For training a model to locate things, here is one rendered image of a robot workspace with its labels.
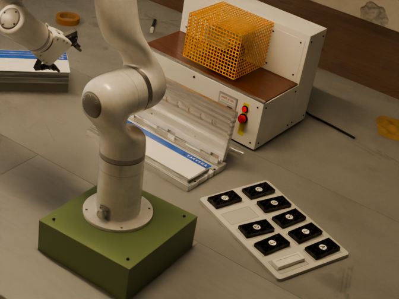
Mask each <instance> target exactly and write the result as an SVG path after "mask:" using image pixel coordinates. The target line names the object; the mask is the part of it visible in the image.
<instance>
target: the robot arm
mask: <svg viewBox="0 0 399 299"><path fill-rule="evenodd" d="M94 4H95V10H96V17H97V23H98V26H99V29H100V32H101V34H102V36H103V38H104V39H105V41H106V42H107V43H108V44H109V45H111V46H112V47H114V48H115V49H116V50H117V51H118V52H119V53H120V55H121V58H122V62H123V67H121V68H119V69H116V70H113V71H110V72H107V73H105V74H101V75H99V76H97V77H95V78H93V79H92V80H91V81H89V82H88V83H87V85H86V86H85V88H84V90H83V93H82V96H81V107H82V110H83V112H84V114H85V115H86V116H87V117H88V119H89V120H90V121H91V122H92V123H93V125H94V126H95V127H96V129H97V131H98V133H99V137H100V143H99V164H98V175H97V193H95V194H93V195H91V196H90V197H89V198H87V200H86V201H85V202H84V204H83V215H84V218H85V219H86V221H87V222H88V223H89V224H91V225H92V226H94V227H96V228H98V229H100V230H103V231H107V232H111V233H129V232H133V231H137V230H139V229H142V228H143V227H145V226H146V225H147V224H149V223H150V221H151V219H152V217H153V207H152V206H151V203H149V201H148V200H147V199H146V198H145V197H143V196H142V190H143V177H144V164H145V152H146V137H145V134H144V132H143V130H142V129H141V128H139V127H138V126H136V125H133V124H131V123H127V120H128V119H129V117H130V116H133V115H135V114H137V113H140V112H143V111H145V110H147V109H150V108H152V107H154V106H155V105H157V104H158V103H159V102H160V101H161V100H162V98H163V97H164V95H165V92H166V78H165V75H164V72H163V69H162V67H161V65H160V64H159V62H158V60H157V58H156V57H155V55H154V53H153V52H152V50H151V49H150V47H149V45H148V43H147V41H146V39H145V38H144V35H143V33H142V30H141V26H140V21H139V16H138V5H137V0H94ZM0 31H1V32H2V33H4V34H5V35H7V36H8V37H10V38H12V39H13V40H15V41H16V42H18V43H19V44H21V45H22V46H24V47H26V48H27V49H28V50H30V51H31V53H32V54H33V55H34V56H35V57H37V61H36V63H35V64H34V67H33V68H34V70H35V71H40V70H42V71H44V70H46V69H48V70H53V71H57V72H60V70H59V69H58V67H57V66H56V65H55V64H54V62H55V61H57V60H58V59H59V58H60V57H61V56H62V55H63V54H64V53H65V52H66V51H67V50H68V49H69V48H70V47H71V46H74V47H75V48H76V49H77V50H79V51H80V52H81V51H82V50H81V48H80V47H81V45H80V44H79V43H78V42H77V39H78V36H77V35H78V33H77V30H76V29H75V28H74V29H72V30H70V31H67V32H66V33H63V32H61V31H59V30H58V29H56V28H53V27H50V26H49V25H48V24H47V23H45V24H43V23H42V22H41V21H40V20H38V19H37V18H36V17H34V16H33V15H32V14H31V13H29V11H28V10H27V9H26V8H25V6H24V5H23V3H22V0H0ZM70 36H71V37H70ZM42 62H43V64H42Z"/></svg>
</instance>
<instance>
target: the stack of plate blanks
mask: <svg viewBox="0 0 399 299"><path fill-rule="evenodd" d="M0 52H15V53H31V51H26V50H0ZM68 78H69V75H68V73H63V72H23V71H0V91H29V92H57V93H67V92H68Z"/></svg>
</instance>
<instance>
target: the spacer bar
mask: <svg viewBox="0 0 399 299"><path fill-rule="evenodd" d="M303 261H305V257H304V256H303V255H301V254H300V253H299V252H296V253H292V254H290V255H287V256H283V257H280V258H278V259H274V260H272V261H271V264H272V265H273V266H274V267H275V268H276V269H277V270H280V269H283V268H286V267H288V266H291V265H295V264H297V263H300V262H303Z"/></svg>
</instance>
